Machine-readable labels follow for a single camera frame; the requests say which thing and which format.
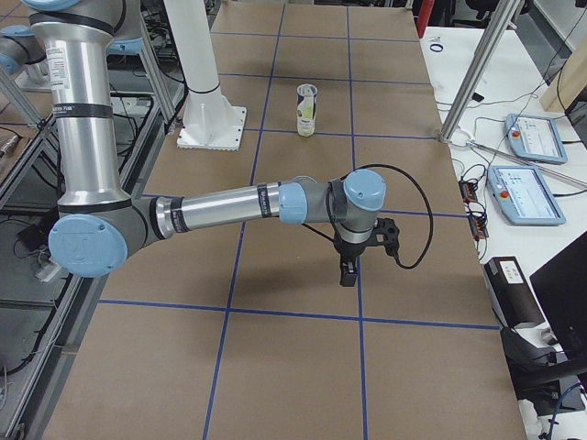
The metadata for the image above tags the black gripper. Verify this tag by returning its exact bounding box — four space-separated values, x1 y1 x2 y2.
333 236 371 287

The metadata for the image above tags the clear tennis ball can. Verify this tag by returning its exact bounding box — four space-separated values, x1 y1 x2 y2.
296 83 317 137

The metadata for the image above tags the yellow tennis ball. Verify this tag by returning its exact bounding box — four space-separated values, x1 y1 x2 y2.
298 100 316 121

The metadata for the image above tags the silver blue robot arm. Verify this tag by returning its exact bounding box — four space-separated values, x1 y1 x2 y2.
28 1 388 286

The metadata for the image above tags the orange black electronics board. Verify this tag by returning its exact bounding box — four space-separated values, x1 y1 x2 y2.
459 179 489 242

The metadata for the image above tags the black box with label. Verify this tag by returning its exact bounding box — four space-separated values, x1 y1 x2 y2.
483 257 545 329

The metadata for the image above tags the near teach pendant tablet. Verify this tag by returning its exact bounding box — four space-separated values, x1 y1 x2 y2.
487 166 566 226

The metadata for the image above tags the teach pendant tablet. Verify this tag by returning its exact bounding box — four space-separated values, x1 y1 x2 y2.
487 166 566 226
505 114 568 164

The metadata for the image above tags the black computer monitor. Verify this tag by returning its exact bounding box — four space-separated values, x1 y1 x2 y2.
530 233 587 357

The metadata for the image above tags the far teach pendant tablet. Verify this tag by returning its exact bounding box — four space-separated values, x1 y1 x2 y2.
505 114 568 164

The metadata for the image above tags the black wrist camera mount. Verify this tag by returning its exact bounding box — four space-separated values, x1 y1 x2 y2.
368 218 400 259

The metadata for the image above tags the black camera cable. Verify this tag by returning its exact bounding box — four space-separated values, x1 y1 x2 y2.
327 163 435 270

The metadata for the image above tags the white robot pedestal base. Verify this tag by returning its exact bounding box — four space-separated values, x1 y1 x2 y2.
164 0 247 150

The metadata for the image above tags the aluminium frame post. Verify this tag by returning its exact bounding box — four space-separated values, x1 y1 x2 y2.
439 0 519 143

